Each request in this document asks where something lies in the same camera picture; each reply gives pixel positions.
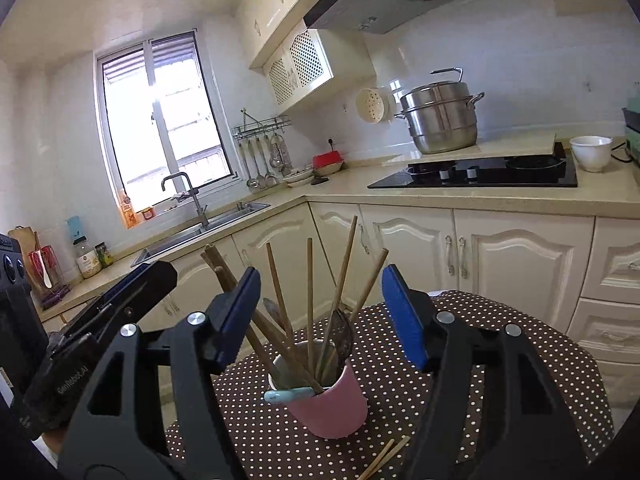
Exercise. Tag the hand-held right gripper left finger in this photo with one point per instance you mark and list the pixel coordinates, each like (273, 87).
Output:
(240, 320)

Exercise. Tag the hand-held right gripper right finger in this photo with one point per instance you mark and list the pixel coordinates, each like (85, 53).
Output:
(405, 320)

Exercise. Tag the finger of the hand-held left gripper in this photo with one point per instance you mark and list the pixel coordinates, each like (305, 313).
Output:
(147, 280)
(82, 325)

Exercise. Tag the metal spoon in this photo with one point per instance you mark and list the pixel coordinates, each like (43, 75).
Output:
(272, 310)

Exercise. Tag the metal mesh skimmer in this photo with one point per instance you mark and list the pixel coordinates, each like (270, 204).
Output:
(341, 327)

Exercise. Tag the bunch of wooden chopsticks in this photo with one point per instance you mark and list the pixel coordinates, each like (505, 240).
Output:
(310, 300)

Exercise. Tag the pink cup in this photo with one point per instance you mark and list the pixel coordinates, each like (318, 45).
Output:
(330, 405)

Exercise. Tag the green packet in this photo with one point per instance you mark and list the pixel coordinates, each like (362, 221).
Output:
(104, 255)

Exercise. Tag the glass jar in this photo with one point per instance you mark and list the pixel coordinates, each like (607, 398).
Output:
(89, 262)

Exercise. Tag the steel sink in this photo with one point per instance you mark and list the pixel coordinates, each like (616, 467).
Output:
(200, 235)

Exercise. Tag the red utensil holder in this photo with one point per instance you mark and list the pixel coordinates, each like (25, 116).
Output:
(42, 265)

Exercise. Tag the orange bottle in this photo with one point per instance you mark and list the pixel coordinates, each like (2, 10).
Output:
(127, 210)

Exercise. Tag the wooden cutting board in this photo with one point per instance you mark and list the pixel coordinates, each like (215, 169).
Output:
(20, 250)

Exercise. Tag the metal faucet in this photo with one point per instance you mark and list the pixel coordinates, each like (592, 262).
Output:
(192, 195)

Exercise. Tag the cream lower kitchen cabinets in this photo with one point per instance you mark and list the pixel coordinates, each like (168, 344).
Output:
(500, 255)

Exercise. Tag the cream kitchen cabinets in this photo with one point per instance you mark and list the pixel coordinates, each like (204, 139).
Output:
(295, 35)
(500, 255)

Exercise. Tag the small dish bowl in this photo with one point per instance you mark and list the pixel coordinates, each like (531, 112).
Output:
(299, 176)

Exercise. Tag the black glass cooktop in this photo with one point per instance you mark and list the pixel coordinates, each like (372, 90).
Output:
(500, 175)

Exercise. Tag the red container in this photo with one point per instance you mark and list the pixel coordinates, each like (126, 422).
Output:
(327, 162)

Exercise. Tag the stainless steel steamer pot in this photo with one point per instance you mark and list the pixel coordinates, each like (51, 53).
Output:
(440, 120)

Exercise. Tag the white stone slab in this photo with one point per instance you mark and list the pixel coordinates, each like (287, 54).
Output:
(510, 146)

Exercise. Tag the white bowl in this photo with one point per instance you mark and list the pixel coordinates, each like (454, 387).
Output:
(590, 152)

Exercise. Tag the cream upper kitchen cabinets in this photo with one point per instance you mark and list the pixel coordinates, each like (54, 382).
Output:
(295, 35)

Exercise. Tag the green appliance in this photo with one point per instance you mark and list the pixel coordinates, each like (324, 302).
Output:
(632, 145)

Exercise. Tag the wall utensil rack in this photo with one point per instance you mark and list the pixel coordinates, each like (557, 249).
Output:
(262, 150)

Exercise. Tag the white round wall strainer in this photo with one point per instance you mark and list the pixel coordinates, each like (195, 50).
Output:
(372, 105)

